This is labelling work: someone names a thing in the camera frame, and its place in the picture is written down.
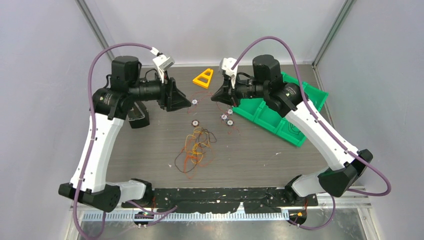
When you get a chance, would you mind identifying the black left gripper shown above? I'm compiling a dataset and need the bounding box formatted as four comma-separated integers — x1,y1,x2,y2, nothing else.
129,68,192,111

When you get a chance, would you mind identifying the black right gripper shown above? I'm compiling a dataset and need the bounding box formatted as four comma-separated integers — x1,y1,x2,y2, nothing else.
211,72,268,108

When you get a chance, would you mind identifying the red wire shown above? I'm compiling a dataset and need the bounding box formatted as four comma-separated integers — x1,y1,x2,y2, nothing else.
187,92,241,136

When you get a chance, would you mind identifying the coloured wire bundle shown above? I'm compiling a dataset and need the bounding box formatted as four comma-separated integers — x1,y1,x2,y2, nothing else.
173,126,218,180

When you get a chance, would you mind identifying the black wire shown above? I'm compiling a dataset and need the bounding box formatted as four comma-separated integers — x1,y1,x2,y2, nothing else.
287,120,304,136

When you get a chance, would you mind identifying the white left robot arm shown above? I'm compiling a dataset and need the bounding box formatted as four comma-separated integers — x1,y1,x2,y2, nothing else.
58,54,191,213

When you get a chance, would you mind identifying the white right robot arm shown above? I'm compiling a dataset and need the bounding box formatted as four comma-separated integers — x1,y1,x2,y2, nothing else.
220,54,373,205

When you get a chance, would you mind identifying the yellow triangular plastic piece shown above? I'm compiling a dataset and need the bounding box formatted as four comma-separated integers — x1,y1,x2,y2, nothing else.
192,68,214,89

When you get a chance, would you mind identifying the round token lower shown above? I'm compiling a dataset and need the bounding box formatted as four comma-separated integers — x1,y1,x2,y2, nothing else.
226,119,234,127

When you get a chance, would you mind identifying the brown round token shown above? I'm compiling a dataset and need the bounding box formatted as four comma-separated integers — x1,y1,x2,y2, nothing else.
191,120,199,127

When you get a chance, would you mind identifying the green compartment bin tray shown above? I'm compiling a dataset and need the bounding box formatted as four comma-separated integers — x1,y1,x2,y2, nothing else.
233,81,329,147

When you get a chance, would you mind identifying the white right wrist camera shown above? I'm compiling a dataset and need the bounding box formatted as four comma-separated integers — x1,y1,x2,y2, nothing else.
220,57,238,89

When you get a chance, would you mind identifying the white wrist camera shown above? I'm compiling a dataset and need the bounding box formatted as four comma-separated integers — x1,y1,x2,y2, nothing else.
150,47,175,84
220,57,238,89

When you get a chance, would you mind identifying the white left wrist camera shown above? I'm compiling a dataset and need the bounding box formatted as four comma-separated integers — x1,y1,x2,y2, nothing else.
150,47,175,84

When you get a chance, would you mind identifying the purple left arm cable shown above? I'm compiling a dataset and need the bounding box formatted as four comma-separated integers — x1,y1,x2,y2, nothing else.
72,42,180,240

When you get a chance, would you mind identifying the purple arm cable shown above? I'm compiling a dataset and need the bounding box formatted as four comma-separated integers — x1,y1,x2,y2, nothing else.
231,36,392,232
72,42,180,240

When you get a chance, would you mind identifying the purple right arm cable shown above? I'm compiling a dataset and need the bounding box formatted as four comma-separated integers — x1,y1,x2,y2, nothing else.
231,36,392,232

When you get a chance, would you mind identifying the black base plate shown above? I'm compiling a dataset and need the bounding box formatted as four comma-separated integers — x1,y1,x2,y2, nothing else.
133,187,318,214

